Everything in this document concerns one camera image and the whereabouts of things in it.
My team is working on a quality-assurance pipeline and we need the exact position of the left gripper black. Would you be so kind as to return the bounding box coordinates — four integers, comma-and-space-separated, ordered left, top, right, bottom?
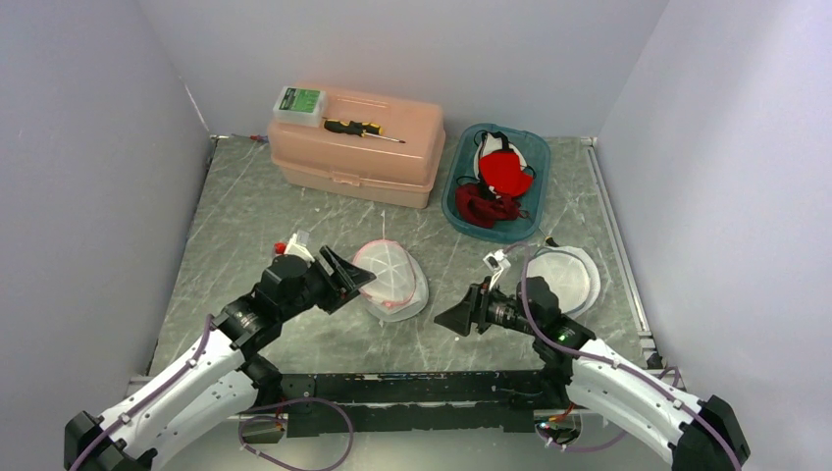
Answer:
279, 244, 375, 321

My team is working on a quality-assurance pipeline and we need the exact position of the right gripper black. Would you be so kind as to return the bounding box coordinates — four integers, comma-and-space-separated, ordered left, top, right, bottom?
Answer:
434, 276, 540, 337

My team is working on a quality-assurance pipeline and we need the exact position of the pink-trimmed mesh laundry bag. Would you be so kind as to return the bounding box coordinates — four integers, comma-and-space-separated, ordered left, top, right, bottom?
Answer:
352, 239, 429, 324

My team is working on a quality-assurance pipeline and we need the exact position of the white mesh laundry bag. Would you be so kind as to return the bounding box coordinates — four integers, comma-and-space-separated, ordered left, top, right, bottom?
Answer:
527, 246, 601, 319

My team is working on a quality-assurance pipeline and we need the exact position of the bright red bra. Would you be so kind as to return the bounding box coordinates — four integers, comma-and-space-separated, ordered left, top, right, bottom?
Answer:
478, 150, 537, 198

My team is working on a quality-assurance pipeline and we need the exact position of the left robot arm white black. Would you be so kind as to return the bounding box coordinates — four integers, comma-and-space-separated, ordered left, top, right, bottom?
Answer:
64, 246, 376, 470

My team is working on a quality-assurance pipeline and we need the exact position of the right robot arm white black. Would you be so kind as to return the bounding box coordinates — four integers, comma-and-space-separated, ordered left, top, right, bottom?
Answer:
434, 277, 751, 470

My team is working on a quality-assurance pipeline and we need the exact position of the dark red bra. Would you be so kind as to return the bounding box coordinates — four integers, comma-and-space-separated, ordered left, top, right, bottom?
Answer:
454, 183, 530, 229

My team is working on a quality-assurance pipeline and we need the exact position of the white black-trimmed bra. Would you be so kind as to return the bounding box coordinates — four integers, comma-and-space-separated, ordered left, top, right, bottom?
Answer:
473, 130, 528, 179

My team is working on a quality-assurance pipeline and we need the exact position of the black yellow screwdriver on toolbox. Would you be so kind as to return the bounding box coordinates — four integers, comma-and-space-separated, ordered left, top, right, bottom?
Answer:
323, 119, 404, 143

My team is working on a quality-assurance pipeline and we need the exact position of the teal plastic bin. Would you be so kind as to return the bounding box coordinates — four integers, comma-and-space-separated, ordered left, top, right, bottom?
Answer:
442, 123, 551, 243

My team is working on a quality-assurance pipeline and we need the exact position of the clear green-label screw box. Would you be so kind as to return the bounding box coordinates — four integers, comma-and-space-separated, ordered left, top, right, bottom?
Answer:
273, 86, 328, 128

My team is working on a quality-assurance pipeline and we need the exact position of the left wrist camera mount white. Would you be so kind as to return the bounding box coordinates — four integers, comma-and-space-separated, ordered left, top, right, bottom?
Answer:
272, 231, 315, 263

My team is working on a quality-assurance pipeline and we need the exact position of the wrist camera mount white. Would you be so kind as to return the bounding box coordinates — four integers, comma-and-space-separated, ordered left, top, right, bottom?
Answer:
483, 249, 511, 290
272, 231, 315, 263

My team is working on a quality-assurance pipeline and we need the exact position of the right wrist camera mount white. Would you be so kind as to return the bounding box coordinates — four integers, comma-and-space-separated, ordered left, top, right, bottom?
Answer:
483, 249, 511, 290

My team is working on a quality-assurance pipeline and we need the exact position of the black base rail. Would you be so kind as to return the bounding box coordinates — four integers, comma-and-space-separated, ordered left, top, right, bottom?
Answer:
241, 357, 582, 441

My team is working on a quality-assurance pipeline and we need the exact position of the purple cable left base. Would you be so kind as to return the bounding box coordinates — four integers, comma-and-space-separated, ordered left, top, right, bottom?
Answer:
237, 396, 355, 471

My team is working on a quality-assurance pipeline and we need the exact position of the purple cable base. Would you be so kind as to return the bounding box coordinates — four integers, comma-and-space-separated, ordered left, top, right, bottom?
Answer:
537, 367, 683, 454
237, 396, 355, 471

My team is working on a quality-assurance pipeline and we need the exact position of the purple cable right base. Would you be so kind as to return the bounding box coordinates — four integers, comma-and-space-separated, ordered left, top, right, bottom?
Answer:
537, 367, 683, 454

